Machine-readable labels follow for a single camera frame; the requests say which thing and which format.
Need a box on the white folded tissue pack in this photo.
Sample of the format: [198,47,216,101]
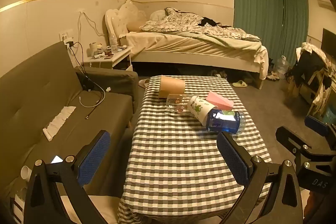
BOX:
[42,106,77,141]

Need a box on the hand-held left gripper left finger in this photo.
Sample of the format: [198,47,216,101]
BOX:
[24,130,112,224]

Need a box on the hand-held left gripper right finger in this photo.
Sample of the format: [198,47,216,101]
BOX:
[217,132,305,224]

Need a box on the pink cup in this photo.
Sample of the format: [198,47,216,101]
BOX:
[206,91,234,110]

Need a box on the grey sofa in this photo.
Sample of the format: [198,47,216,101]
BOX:
[0,41,139,224]

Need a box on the black television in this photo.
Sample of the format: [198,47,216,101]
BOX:
[322,28,336,57]

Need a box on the small white cup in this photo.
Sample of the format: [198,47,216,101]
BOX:
[21,165,33,180]

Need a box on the black clothing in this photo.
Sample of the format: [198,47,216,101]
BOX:
[198,17,231,28]

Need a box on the clear printed glass cup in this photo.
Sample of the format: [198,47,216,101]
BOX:
[166,93,193,116]

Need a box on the blue water bottle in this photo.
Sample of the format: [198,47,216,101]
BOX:
[207,108,246,137]

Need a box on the wall socket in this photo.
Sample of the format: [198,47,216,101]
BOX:
[59,28,74,42]

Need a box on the clear plastic bottle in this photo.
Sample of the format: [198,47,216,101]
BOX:
[109,33,118,50]

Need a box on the brown paper cup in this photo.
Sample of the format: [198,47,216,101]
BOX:
[158,75,186,99]

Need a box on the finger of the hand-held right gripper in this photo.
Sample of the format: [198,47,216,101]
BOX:
[304,115,336,141]
[276,126,336,165]

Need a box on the green curtain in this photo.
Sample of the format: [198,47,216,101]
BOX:
[233,0,309,42]

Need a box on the black cable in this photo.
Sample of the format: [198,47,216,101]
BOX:
[69,42,106,119]

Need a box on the white wall cable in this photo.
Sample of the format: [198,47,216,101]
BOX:
[78,10,106,37]

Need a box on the checkered tablecloth table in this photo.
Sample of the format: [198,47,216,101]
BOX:
[117,75,272,224]

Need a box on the white charging cable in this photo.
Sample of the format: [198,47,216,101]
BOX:
[79,90,105,108]

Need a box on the beige pillow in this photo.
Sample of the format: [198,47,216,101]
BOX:
[127,21,146,32]

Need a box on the black power adapter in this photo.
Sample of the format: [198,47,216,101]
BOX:
[82,78,95,91]

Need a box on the chair with clothes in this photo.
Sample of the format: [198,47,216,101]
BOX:
[288,42,334,115]

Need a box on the floral blanket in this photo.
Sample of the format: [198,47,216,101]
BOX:
[139,7,262,42]

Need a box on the white bed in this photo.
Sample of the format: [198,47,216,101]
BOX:
[105,0,270,89]

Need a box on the large plastic water jug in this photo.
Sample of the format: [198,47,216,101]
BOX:
[277,55,291,75]

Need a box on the white nightstand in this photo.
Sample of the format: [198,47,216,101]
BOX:
[83,46,133,71]

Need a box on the white cup with green print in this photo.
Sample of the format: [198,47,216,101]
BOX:
[187,95,218,125]

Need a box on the person's right forearm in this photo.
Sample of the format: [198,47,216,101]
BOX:
[304,189,336,224]

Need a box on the striped cloth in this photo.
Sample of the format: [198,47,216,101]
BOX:
[10,187,30,224]

